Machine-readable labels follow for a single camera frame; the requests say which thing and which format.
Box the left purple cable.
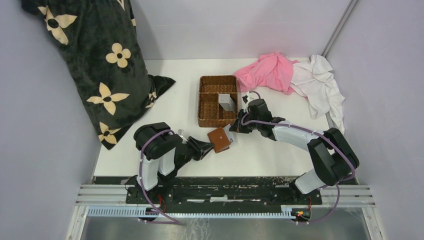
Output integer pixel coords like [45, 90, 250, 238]
[137, 129, 182, 226]

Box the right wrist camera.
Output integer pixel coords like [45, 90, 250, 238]
[242, 93, 256, 106]

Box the grey cable duct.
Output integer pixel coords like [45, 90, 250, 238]
[87, 206, 295, 220]

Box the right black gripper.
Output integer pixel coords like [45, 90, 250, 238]
[229, 109, 261, 134]

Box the brown leather card holder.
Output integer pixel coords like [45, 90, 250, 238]
[207, 127, 231, 154]

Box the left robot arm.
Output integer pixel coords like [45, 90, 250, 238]
[133, 122, 214, 204]

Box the black floral pillow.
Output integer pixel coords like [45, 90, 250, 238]
[21, 0, 175, 150]

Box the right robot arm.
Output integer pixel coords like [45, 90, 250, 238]
[229, 98, 360, 204]

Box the pink cloth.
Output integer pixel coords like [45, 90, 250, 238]
[233, 52, 298, 95]

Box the white cloth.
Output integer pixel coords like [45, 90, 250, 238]
[290, 54, 345, 134]

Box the grey card stack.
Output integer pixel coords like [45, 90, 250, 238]
[218, 93, 238, 113]

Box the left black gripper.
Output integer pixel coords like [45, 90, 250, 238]
[176, 136, 214, 170]

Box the white credit card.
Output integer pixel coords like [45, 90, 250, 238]
[223, 124, 235, 144]

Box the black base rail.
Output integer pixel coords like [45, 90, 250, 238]
[125, 176, 323, 208]

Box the brown woven basket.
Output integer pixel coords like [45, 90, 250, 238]
[197, 75, 240, 128]

